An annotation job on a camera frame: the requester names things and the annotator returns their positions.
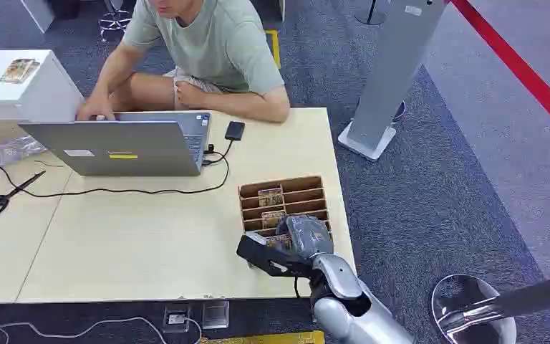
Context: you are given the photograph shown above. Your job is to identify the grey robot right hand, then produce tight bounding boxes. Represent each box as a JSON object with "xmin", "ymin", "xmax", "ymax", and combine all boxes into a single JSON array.
[{"xmin": 274, "ymin": 214, "xmax": 336, "ymax": 264}]

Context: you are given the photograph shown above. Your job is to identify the person's left hand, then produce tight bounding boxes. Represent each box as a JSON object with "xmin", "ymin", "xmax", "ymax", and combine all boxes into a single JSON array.
[{"xmin": 175, "ymin": 80, "xmax": 208, "ymax": 110}]

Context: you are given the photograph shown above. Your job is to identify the person's right hand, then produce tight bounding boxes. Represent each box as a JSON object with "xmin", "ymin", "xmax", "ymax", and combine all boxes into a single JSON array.
[{"xmin": 76, "ymin": 97, "xmax": 117, "ymax": 122}]

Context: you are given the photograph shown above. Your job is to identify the printed card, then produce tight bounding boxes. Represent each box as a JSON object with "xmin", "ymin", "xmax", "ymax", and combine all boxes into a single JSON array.
[
  {"xmin": 265, "ymin": 234, "xmax": 294, "ymax": 250},
  {"xmin": 261, "ymin": 211, "xmax": 286, "ymax": 229},
  {"xmin": 258, "ymin": 187, "xmax": 284, "ymax": 207}
]

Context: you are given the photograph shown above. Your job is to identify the wooden card box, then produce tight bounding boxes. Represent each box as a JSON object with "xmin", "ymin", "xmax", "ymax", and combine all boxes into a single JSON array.
[{"xmin": 238, "ymin": 176, "xmax": 334, "ymax": 244}]

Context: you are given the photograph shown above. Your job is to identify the silver laptop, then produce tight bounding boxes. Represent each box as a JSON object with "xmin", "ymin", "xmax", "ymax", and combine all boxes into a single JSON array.
[{"xmin": 17, "ymin": 111, "xmax": 212, "ymax": 178}]

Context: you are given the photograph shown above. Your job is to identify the black smartphone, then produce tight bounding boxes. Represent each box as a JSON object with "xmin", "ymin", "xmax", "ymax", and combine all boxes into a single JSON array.
[{"xmin": 224, "ymin": 120, "xmax": 246, "ymax": 142}]

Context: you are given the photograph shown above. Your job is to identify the person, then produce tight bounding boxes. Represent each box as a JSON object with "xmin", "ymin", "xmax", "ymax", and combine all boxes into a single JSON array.
[{"xmin": 76, "ymin": 0, "xmax": 291, "ymax": 125}]

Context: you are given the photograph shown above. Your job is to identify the white cabinet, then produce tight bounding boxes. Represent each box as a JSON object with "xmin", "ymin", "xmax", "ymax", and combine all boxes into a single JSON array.
[{"xmin": 0, "ymin": 49, "xmax": 85, "ymax": 123}]

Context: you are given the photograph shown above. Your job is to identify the chrome chair base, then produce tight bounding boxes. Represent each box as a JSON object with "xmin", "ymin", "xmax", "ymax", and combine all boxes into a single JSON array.
[{"xmin": 97, "ymin": 0, "xmax": 134, "ymax": 42}]

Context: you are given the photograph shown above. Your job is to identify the clear plastic bag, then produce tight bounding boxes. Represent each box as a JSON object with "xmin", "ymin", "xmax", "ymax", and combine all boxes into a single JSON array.
[{"xmin": 0, "ymin": 135, "xmax": 47, "ymax": 168}]

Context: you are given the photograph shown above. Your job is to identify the yellow floor mat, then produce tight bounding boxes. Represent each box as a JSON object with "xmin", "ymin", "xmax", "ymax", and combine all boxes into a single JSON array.
[{"xmin": 198, "ymin": 330, "xmax": 327, "ymax": 344}]

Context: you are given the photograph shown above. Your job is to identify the square floor plate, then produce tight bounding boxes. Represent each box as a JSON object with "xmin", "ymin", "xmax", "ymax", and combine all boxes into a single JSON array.
[{"xmin": 202, "ymin": 300, "xmax": 231, "ymax": 330}]

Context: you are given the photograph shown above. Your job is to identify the black scissors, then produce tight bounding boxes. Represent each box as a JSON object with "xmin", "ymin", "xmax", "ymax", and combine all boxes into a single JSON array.
[{"xmin": 0, "ymin": 171, "xmax": 47, "ymax": 219}]

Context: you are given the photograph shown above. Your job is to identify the floor socket box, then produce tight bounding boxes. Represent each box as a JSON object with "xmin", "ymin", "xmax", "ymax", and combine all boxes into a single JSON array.
[{"xmin": 163, "ymin": 305, "xmax": 191, "ymax": 334}]

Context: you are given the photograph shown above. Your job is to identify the grey pillar with white base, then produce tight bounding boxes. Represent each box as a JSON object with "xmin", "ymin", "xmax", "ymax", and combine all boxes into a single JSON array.
[{"xmin": 337, "ymin": 0, "xmax": 447, "ymax": 162}]

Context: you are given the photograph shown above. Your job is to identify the red barrier band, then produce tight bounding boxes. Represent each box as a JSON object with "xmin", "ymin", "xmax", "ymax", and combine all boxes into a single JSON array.
[{"xmin": 447, "ymin": 0, "xmax": 550, "ymax": 145}]

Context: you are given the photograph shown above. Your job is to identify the black cable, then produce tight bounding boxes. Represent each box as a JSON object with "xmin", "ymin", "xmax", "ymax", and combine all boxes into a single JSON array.
[{"xmin": 0, "ymin": 140, "xmax": 235, "ymax": 198}]

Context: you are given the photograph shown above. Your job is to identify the yellow frame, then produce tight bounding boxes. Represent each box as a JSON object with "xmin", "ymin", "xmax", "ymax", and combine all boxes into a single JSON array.
[{"xmin": 264, "ymin": 29, "xmax": 282, "ymax": 70}]

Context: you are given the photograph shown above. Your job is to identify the white floor cable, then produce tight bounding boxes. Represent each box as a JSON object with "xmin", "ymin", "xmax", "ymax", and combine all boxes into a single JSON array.
[{"xmin": 0, "ymin": 316, "xmax": 203, "ymax": 344}]

